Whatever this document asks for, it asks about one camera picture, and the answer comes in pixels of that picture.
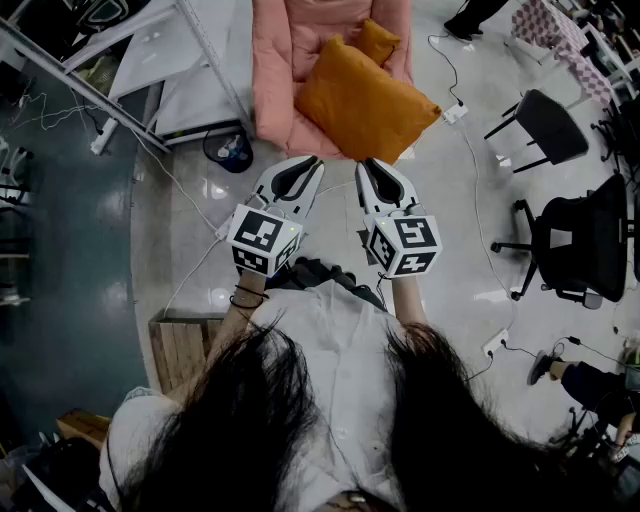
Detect dark grey stool chair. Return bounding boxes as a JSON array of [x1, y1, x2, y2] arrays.
[[483, 88, 590, 175]]

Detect large orange cushion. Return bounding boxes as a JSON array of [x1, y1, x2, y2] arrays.
[[293, 33, 443, 164]]

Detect person's black trousers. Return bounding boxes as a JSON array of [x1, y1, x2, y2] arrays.
[[264, 256, 389, 314]]

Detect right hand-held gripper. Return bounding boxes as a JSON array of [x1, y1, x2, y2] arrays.
[[354, 158, 444, 278]]

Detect small orange cushion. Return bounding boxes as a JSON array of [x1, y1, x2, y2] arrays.
[[349, 18, 402, 67]]

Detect wooden crate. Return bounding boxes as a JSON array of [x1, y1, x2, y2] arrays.
[[148, 309, 226, 396]]

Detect black office chair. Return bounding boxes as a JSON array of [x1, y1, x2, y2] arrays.
[[490, 172, 639, 304]]

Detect checkered tablecloth table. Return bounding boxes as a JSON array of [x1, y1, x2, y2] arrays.
[[510, 0, 614, 109]]

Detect black wrist bands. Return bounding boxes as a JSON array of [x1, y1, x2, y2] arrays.
[[228, 283, 271, 309]]

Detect person's right forearm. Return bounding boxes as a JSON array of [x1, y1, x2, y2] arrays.
[[389, 273, 429, 332]]

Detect black waste bin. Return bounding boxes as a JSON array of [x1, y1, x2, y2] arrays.
[[202, 127, 255, 175]]

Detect pink padded chair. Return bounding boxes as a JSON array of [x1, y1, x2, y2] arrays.
[[251, 0, 415, 160]]

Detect person's left forearm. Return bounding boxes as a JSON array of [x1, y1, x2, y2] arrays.
[[204, 272, 270, 366]]

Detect white metal shelf rack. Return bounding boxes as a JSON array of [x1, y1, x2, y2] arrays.
[[0, 0, 257, 154]]

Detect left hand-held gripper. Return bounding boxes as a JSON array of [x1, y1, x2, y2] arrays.
[[226, 155, 326, 279]]

